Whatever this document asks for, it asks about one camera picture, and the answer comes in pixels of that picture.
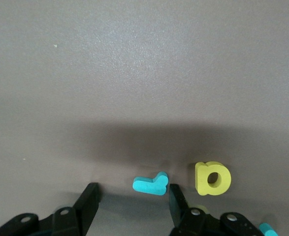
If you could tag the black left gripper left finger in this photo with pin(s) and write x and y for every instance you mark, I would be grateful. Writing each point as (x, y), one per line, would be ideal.
(68, 221)

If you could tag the teal foam letter r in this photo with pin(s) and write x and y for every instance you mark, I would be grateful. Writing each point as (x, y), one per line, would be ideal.
(151, 186)

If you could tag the teal foam letter c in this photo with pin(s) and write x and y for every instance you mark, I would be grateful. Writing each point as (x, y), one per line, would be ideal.
(267, 231)

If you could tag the yellow foam letter a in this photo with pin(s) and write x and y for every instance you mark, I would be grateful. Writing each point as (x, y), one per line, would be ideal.
(202, 179)

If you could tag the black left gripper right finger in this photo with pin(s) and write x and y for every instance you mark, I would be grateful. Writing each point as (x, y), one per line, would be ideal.
(191, 223)

